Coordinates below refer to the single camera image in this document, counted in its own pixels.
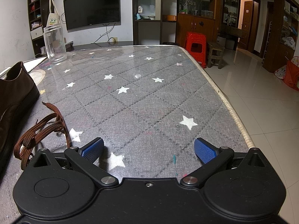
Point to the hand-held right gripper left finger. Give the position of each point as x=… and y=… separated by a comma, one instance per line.
x=93, y=149

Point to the brown leather shoe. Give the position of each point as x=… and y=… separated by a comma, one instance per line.
x=14, y=98

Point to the metal glass shelf unit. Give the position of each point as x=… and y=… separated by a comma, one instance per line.
x=158, y=2

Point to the grey star-print mat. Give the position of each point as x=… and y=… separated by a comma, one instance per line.
x=151, y=98

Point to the wooden display cabinet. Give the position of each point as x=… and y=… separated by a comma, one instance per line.
x=196, y=30

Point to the clear glass jar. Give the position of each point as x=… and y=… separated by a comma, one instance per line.
x=55, y=49

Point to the small wooden stool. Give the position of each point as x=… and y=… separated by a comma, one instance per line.
x=216, y=45

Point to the white tote bag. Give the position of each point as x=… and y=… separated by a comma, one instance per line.
x=52, y=19

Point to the orange box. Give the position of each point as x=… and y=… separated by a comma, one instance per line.
x=169, y=18

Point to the dark wooden shelf unit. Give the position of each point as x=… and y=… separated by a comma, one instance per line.
x=276, y=28

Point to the brown wooden door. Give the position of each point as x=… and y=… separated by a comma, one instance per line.
x=246, y=28

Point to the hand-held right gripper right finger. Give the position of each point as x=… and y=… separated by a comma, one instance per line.
x=205, y=150

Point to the brown shoelace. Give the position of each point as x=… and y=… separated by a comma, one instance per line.
x=26, y=144

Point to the black television stand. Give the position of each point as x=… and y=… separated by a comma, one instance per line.
x=98, y=45

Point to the white flat board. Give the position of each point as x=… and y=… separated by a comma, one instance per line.
x=35, y=63

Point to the white cloth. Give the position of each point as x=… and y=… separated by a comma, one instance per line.
x=289, y=42

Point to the black flat television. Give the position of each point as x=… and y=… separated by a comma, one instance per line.
x=91, y=9

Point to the dark wall shelf unit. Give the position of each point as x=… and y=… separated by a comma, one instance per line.
x=29, y=16

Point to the red cloth bag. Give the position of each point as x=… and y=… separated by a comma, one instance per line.
x=290, y=74

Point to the red plastic stool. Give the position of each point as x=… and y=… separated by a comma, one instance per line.
x=195, y=37

